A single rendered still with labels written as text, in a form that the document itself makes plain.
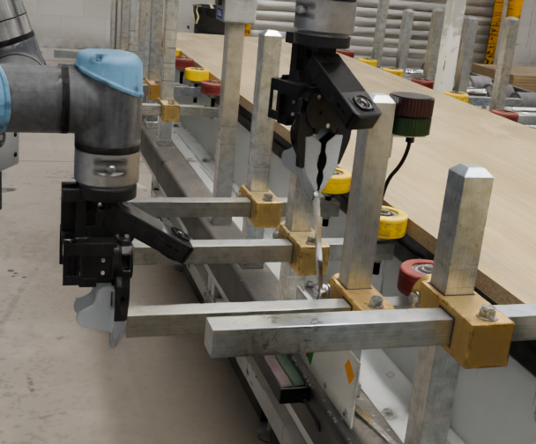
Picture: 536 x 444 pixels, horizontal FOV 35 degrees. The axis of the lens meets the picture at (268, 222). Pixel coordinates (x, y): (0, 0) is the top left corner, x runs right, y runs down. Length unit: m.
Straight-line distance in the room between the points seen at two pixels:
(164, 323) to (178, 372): 1.66
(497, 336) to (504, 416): 0.38
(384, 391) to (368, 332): 0.60
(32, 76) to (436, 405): 0.58
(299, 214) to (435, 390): 0.50
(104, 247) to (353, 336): 0.32
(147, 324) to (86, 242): 0.14
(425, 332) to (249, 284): 0.75
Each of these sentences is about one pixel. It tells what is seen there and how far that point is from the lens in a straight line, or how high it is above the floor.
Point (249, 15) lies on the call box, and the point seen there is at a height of 1.17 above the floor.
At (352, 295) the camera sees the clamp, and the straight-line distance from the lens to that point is 1.14.
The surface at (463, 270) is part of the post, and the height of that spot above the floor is 1.00.
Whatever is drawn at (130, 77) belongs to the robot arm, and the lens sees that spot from 0.95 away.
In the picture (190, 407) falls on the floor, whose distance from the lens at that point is 2.54.
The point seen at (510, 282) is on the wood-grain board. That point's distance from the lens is 1.20.
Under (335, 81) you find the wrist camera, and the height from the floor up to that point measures 1.16.
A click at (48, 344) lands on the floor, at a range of 2.89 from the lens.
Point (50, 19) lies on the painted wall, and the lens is 9.06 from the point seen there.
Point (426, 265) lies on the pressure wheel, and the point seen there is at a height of 0.91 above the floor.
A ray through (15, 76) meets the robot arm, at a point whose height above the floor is 1.15.
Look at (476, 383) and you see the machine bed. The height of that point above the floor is 0.72.
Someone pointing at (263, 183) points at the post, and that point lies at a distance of 1.61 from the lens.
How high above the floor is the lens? 1.31
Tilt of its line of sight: 18 degrees down
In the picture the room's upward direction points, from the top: 5 degrees clockwise
